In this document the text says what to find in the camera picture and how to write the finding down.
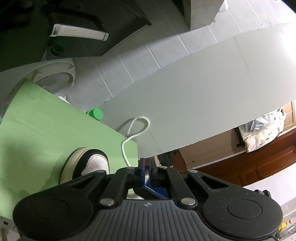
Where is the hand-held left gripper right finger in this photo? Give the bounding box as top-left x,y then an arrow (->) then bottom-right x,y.
143,158 -> 234,208

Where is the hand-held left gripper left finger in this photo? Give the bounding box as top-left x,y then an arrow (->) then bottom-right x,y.
62,158 -> 147,208

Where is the white shoelace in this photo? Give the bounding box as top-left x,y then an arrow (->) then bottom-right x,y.
121,116 -> 150,168

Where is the white and black sneaker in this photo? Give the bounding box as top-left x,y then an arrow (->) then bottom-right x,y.
60,147 -> 109,186

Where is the green bottle cap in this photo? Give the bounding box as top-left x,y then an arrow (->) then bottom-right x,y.
86,108 -> 103,121

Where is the grey foam board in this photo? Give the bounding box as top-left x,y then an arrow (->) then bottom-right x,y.
100,23 -> 296,158

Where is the brown wooden cabinet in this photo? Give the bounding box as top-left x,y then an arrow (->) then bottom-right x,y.
180,130 -> 296,186

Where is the green mat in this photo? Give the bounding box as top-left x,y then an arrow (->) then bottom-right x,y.
0,79 -> 139,219

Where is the white plastic bag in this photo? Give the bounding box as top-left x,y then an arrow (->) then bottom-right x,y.
238,108 -> 286,153

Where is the silver door handle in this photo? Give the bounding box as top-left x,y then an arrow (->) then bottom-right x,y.
49,24 -> 109,42

